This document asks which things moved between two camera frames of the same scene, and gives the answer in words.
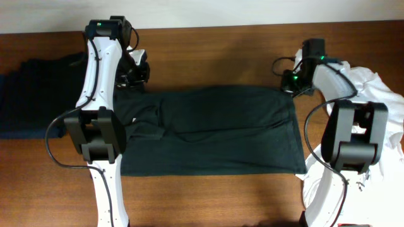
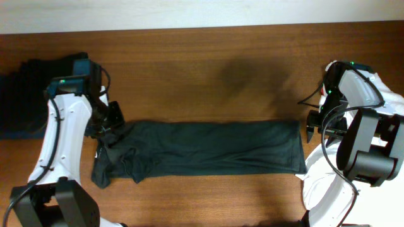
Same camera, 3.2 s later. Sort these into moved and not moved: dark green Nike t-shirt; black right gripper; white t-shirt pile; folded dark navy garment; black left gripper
Moved: black left gripper; dark green Nike t-shirt; black right gripper
Not moved: folded dark navy garment; white t-shirt pile
